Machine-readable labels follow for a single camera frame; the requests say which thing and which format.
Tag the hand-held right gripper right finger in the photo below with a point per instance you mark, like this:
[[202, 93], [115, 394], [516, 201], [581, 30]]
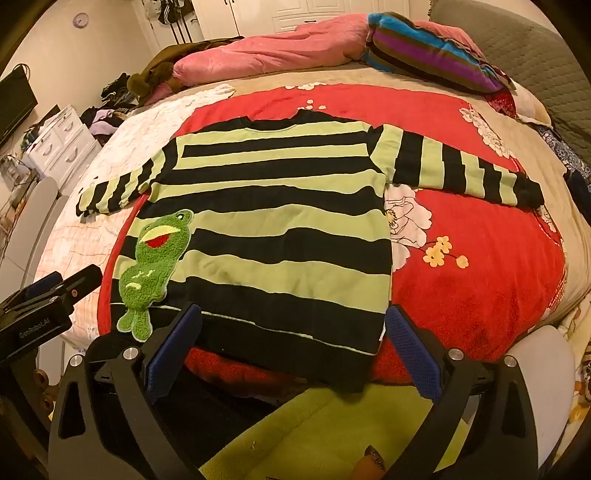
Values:
[[418, 357]]

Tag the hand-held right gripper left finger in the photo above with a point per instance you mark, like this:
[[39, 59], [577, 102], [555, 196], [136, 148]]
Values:
[[168, 355]]

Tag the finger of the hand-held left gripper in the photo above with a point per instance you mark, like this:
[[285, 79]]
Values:
[[44, 284], [81, 279]]

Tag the green black striped frog sweater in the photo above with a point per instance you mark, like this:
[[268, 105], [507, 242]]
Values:
[[277, 230]]

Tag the pile of mixed clothes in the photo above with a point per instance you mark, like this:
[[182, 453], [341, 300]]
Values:
[[106, 115]]

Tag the peach plaid quilt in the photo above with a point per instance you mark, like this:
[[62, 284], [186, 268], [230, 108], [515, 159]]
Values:
[[69, 240]]

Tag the white curved panel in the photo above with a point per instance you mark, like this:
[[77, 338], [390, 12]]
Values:
[[27, 221]]

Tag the white bed base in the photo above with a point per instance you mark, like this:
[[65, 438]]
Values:
[[545, 355]]

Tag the yellow-green fleece garment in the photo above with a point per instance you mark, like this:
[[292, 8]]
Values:
[[300, 429]]

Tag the white drawer cabinet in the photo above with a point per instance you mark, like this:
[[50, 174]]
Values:
[[60, 143]]

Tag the yellow floral bedsheet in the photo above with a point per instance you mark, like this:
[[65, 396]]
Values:
[[581, 369]]

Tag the black flat screen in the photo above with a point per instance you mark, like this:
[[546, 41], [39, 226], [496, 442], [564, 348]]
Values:
[[14, 106]]

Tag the brown plush coat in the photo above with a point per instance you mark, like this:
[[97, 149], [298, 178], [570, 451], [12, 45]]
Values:
[[161, 60]]

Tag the blue patterned cloth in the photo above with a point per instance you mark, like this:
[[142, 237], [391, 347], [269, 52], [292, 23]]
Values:
[[561, 145]]

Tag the dark hanging bags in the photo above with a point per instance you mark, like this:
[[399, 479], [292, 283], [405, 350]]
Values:
[[168, 14]]

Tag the pink comforter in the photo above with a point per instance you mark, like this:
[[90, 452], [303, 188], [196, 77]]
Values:
[[277, 50]]

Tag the multicolour striped fleece blanket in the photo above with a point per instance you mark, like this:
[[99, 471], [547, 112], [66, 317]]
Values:
[[415, 50]]

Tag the grey-green quilted headboard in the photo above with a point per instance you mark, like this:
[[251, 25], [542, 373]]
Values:
[[531, 55]]

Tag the white wardrobe doors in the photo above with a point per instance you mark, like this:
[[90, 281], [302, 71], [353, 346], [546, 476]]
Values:
[[300, 14]]

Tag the round wall clock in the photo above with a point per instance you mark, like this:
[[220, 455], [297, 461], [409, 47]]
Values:
[[81, 20]]

